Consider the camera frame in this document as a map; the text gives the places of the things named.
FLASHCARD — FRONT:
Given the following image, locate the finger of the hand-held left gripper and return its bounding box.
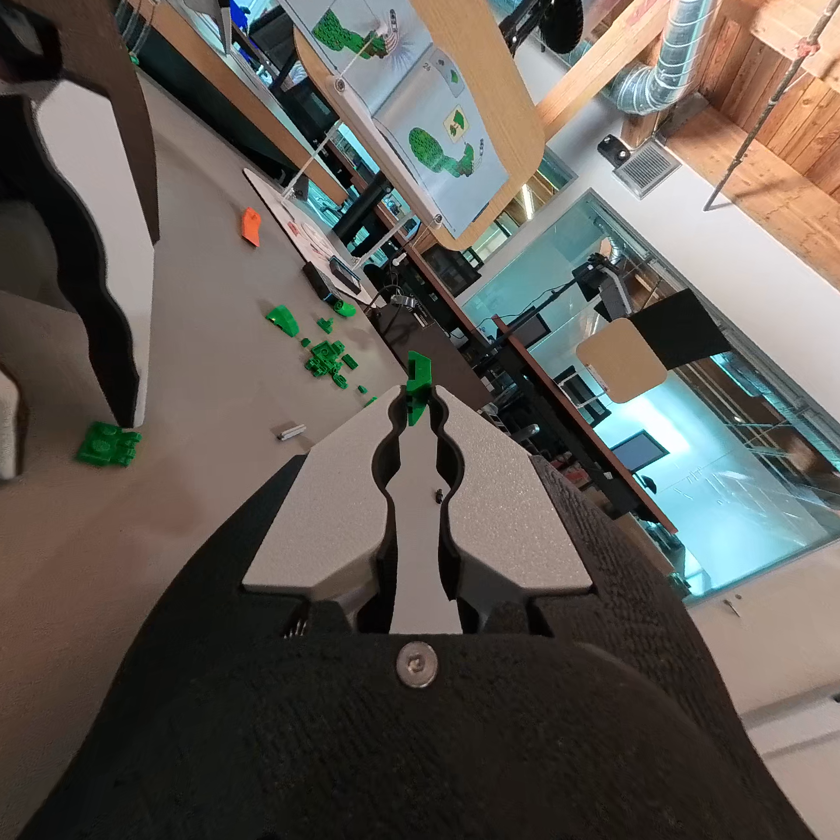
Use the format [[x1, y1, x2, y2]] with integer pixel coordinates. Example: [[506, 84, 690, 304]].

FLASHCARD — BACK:
[[0, 363, 31, 485], [0, 0, 161, 429]]

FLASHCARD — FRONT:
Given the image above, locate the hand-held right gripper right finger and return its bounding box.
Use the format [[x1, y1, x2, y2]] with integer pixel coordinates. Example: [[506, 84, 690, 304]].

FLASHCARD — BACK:
[[430, 386, 593, 601]]

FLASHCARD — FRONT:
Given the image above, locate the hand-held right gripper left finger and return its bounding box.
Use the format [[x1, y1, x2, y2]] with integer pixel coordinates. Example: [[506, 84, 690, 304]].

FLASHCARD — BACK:
[[241, 386, 403, 601]]

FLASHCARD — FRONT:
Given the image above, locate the green jointed plate brick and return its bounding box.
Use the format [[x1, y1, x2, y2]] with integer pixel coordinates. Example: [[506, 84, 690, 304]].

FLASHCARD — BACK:
[[73, 421, 143, 469]]

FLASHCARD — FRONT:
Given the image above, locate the green slope brick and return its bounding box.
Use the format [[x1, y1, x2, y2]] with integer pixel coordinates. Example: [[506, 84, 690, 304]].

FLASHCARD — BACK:
[[404, 349, 433, 428]]

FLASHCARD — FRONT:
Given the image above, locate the grey desk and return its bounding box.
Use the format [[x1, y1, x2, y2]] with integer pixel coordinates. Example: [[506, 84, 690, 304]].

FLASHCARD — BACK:
[[0, 66, 421, 840]]

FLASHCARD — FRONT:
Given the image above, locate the wooden edged desk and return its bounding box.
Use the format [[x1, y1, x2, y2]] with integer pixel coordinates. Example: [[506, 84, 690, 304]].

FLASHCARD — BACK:
[[125, 0, 501, 422]]

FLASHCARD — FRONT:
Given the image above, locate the small dark screen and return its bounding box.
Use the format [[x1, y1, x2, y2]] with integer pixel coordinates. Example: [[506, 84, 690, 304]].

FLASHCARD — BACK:
[[609, 432, 669, 475]]

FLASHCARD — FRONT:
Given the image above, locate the group of green toy bricks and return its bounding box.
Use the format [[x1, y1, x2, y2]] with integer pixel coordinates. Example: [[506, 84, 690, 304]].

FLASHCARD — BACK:
[[265, 303, 379, 403]]

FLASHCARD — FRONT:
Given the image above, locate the black labelled panel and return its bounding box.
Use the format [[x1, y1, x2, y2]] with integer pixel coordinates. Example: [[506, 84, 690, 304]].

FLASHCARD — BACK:
[[366, 307, 494, 416]]

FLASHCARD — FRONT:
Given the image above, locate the black computer monitor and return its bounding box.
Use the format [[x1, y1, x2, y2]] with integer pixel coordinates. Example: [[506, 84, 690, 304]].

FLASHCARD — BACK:
[[504, 311, 550, 350]]

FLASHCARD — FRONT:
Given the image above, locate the clear acrylic book stand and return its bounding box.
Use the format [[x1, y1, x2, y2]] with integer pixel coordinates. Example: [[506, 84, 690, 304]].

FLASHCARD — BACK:
[[242, 71, 448, 298]]

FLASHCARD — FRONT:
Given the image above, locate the glass office partition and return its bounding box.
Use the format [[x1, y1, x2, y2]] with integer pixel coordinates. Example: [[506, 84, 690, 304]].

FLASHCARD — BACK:
[[458, 189, 840, 602]]

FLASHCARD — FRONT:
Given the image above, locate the small black blue box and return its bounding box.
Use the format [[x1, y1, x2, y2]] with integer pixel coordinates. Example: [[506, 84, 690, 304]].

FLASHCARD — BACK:
[[327, 255, 364, 295]]

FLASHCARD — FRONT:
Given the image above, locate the black studio light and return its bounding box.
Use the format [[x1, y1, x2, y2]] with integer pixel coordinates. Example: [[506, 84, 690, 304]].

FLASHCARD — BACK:
[[570, 252, 635, 324]]

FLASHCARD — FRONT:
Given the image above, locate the black acoustic panel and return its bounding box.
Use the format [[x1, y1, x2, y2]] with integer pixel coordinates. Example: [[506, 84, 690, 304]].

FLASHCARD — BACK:
[[629, 288, 731, 373]]

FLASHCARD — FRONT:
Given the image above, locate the beige door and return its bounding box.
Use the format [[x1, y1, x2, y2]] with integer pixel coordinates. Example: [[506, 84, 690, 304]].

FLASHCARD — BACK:
[[684, 540, 840, 718]]

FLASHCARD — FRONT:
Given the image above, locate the open instruction booklet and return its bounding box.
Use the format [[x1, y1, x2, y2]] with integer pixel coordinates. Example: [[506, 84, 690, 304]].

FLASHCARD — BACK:
[[278, 0, 512, 241]]

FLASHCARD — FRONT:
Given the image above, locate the instruction booklet on stand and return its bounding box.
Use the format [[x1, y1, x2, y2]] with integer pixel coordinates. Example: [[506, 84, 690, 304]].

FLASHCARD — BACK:
[[293, 0, 547, 254]]

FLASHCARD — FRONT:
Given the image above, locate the metal ceiling rod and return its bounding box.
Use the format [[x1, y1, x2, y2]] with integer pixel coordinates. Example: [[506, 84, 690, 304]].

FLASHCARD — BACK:
[[701, 0, 829, 212]]

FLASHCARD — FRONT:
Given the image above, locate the black cable with plug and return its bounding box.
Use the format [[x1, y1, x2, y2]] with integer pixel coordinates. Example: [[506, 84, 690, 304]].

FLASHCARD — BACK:
[[366, 281, 422, 330]]

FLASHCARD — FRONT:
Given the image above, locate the white wall vent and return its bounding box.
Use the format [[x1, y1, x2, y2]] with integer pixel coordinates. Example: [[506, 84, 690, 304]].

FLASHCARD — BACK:
[[613, 140, 683, 200]]

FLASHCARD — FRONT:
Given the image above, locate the wooden post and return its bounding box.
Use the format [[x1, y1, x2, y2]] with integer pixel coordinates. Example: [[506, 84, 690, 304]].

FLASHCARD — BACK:
[[533, 0, 675, 140]]

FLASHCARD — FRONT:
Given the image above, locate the silver ventilation duct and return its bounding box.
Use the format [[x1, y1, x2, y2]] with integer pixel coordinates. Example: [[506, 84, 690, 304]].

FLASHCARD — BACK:
[[609, 0, 718, 117]]

